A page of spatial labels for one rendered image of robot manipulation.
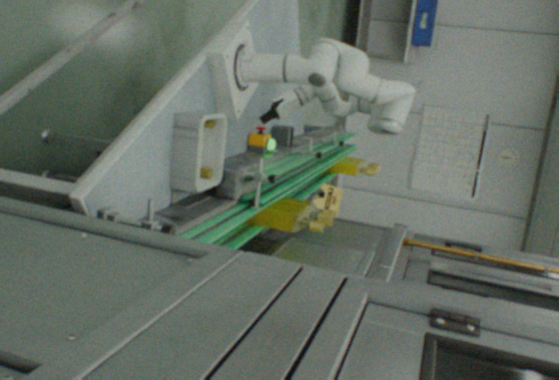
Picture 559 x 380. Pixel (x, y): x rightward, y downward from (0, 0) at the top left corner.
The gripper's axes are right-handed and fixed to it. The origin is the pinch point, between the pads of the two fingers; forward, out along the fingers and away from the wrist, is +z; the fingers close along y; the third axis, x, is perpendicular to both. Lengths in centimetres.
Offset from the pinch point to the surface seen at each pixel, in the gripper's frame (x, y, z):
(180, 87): 10, 59, 18
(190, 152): 27, 53, 26
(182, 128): 20, 56, 24
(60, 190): 31, 78, 54
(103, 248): 71, 115, 35
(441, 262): 80, -22, -26
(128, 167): 31, 70, 39
